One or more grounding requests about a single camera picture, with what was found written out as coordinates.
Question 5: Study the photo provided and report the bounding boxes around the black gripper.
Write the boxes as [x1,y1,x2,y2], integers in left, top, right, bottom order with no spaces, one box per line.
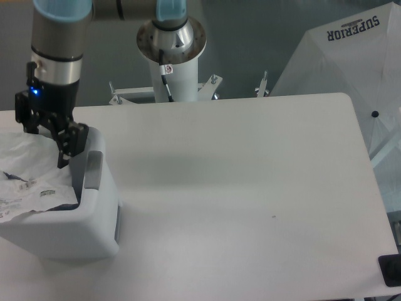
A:
[15,77,89,169]

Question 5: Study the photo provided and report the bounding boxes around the white plastic wrapper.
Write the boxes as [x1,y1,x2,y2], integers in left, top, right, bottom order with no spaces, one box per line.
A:
[1,132,78,223]

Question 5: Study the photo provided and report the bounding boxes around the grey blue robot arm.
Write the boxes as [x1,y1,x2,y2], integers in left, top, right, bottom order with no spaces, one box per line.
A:
[15,1,188,168]

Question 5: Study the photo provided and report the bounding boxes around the white plastic trash can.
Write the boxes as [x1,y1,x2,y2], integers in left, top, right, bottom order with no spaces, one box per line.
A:
[1,128,122,260]

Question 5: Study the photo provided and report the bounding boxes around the left metal table clamp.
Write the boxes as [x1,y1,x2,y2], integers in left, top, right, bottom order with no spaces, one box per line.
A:
[109,82,123,105]

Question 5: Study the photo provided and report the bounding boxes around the white umbrella with lettering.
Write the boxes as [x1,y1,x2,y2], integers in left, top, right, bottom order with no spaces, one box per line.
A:
[272,3,400,213]

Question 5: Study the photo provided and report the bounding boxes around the black device at table edge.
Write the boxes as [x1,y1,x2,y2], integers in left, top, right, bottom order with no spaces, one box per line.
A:
[378,254,400,287]

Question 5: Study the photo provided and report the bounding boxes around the black cable on pedestal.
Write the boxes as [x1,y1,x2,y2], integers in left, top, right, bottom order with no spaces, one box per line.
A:
[158,49,175,103]

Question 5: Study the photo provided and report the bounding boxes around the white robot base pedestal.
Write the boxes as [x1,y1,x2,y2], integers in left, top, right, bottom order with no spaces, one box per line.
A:
[137,17,207,103]

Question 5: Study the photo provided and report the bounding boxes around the middle metal bracket clamp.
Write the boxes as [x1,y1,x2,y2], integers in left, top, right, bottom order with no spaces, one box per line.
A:
[197,74,223,101]

